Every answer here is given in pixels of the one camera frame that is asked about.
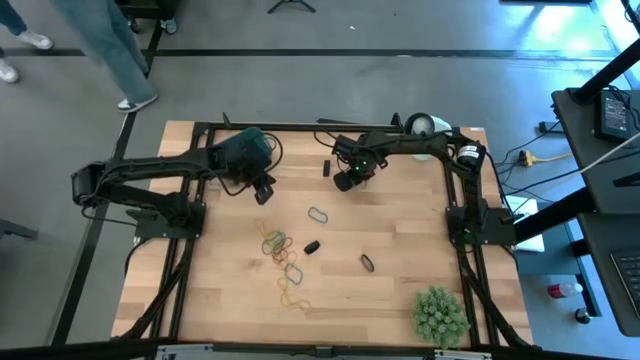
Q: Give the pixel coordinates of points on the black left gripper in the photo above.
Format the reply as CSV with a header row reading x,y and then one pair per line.
x,y
240,160

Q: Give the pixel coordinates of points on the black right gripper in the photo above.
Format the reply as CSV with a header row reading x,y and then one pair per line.
x,y
360,155

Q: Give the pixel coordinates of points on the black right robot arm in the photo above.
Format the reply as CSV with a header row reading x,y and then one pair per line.
x,y
400,142

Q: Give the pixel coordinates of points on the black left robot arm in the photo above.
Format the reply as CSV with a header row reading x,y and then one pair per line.
x,y
150,165

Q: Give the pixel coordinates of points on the teal plastic bin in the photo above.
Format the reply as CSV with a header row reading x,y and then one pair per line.
x,y
252,135

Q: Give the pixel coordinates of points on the green rubber band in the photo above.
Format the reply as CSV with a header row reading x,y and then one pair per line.
x,y
273,233

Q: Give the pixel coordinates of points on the red rubber band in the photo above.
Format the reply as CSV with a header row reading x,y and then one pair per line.
x,y
279,257

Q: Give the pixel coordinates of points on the small black rectangular block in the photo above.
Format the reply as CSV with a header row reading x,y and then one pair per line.
x,y
326,168

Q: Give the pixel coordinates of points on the black oval clip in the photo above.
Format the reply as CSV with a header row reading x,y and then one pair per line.
x,y
311,247

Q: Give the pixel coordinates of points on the black floor strip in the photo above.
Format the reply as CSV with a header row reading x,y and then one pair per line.
x,y
300,52
100,210

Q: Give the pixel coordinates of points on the black wheeled chair base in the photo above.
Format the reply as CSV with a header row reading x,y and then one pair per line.
x,y
169,26

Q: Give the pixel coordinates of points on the green artificial plant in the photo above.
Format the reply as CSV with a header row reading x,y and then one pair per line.
x,y
440,317

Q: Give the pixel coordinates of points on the black tripod base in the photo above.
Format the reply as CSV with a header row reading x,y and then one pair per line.
x,y
291,4

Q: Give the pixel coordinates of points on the person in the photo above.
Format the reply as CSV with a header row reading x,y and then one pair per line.
x,y
35,40
110,45

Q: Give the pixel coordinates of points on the white box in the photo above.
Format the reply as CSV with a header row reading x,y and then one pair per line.
x,y
530,240

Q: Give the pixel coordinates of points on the black floor adapter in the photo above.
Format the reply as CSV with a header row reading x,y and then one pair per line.
x,y
544,127

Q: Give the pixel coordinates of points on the black slanted pole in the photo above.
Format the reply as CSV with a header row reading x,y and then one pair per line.
x,y
550,215
607,72

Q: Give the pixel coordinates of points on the black desk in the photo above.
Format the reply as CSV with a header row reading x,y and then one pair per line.
x,y
600,280
580,150

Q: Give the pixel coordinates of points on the grey furniture leg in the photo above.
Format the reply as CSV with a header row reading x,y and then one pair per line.
x,y
17,230

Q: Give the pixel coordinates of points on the red and white bottle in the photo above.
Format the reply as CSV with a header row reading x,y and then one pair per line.
x,y
565,290

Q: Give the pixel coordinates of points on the black horizontal beam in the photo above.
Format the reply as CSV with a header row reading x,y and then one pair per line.
x,y
75,350

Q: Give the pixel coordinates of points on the small black bottle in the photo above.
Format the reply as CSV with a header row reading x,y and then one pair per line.
x,y
582,316

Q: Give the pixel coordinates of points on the black electronic box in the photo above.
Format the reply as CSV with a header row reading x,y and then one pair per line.
x,y
615,117

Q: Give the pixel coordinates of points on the black keyboard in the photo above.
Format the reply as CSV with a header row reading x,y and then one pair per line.
x,y
630,280

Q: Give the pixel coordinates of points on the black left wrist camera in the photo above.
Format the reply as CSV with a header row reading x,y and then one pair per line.
x,y
263,191

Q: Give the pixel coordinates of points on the black aluminium table frame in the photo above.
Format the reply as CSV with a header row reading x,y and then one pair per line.
x,y
280,126

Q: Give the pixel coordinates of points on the black table-level camera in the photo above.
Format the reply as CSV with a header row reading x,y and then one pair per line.
x,y
323,351

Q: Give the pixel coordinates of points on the silver metal bracket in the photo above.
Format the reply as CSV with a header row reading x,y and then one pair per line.
x,y
185,350
462,355

